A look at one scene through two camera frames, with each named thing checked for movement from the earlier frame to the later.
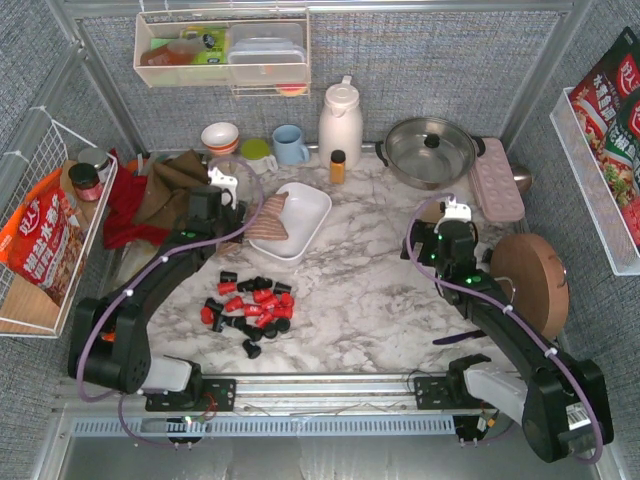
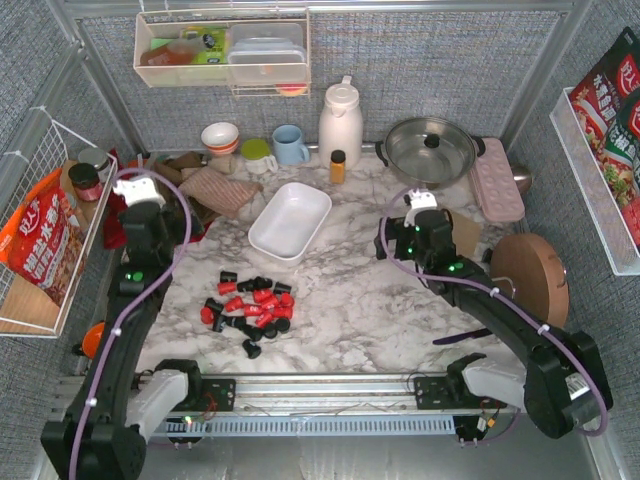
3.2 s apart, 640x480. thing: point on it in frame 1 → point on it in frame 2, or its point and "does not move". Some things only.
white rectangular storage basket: (303, 212) does not move
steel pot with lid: (430, 153) does not move
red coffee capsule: (233, 303) does not move
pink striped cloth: (267, 224) → (225, 193)
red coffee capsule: (225, 288) does not move
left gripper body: (232, 215) → (163, 213)
